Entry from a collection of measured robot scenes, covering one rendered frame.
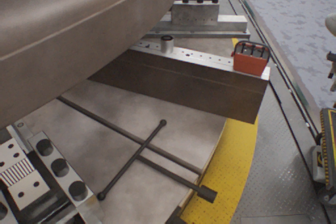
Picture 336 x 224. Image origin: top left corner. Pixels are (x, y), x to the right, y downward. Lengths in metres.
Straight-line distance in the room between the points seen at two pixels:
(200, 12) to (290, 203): 1.75
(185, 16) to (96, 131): 1.37
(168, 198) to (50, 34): 0.94
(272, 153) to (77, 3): 1.65
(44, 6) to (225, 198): 1.48
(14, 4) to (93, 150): 0.93
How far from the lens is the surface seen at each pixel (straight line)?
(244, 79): 1.52
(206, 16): 2.48
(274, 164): 1.99
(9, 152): 1.03
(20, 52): 0.97
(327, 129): 1.92
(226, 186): 1.79
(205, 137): 1.60
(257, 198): 1.80
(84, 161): 1.55
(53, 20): 1.08
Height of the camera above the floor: 1.54
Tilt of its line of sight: 42 degrees down
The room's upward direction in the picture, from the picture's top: straight up
